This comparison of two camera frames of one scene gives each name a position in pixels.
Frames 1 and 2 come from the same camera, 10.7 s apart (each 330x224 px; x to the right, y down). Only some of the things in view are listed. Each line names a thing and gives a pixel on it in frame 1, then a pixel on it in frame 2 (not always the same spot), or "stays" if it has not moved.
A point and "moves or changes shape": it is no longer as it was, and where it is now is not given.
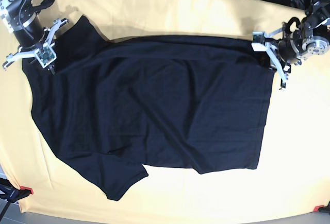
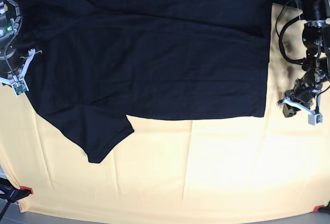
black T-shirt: x=112 y=105 moves or changes shape
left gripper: x=45 y=52 to x=13 y=69
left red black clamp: x=11 y=193 stays
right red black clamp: x=322 y=208 stays
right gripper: x=284 y=50 to x=301 y=97
